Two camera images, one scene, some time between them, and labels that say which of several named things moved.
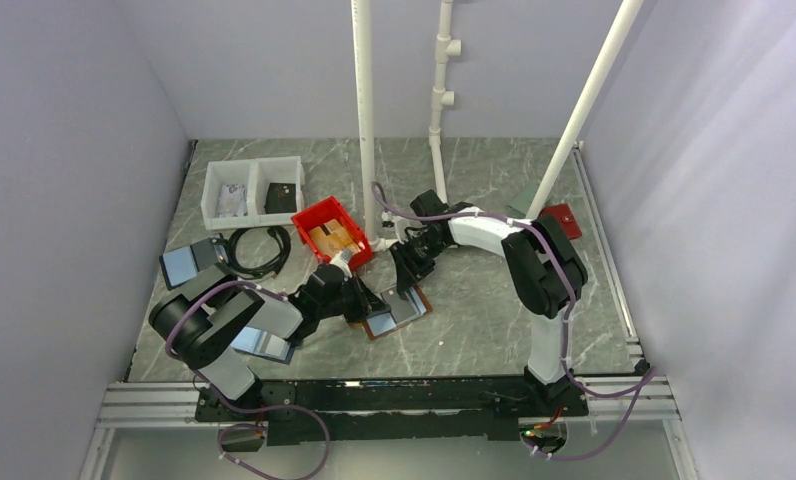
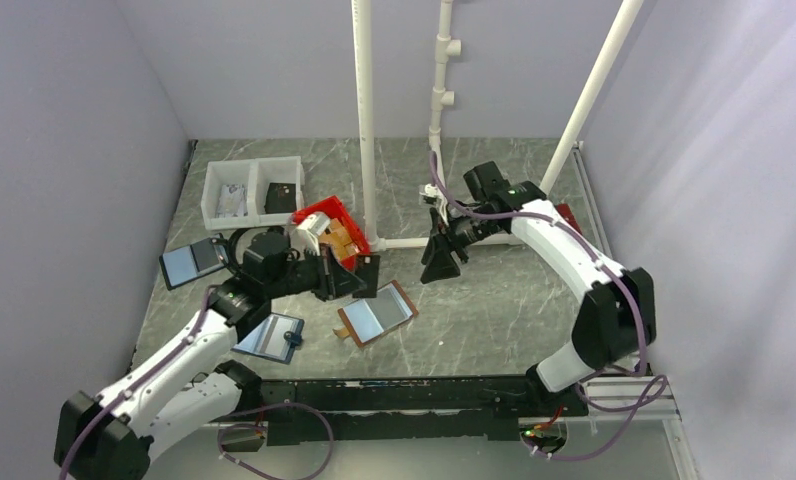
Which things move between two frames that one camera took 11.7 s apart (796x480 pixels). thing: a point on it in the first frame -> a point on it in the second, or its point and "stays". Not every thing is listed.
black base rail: x=399 y=409 stays
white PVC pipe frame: x=443 y=96 stays
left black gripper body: x=351 y=301 -> x=299 y=276
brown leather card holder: x=428 y=309 -> x=367 y=319
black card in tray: x=281 y=198 stays
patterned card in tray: x=232 y=201 stays
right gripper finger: x=412 y=267 -> x=439 y=260
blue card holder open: x=260 y=343 stays
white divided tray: x=252 y=193 stays
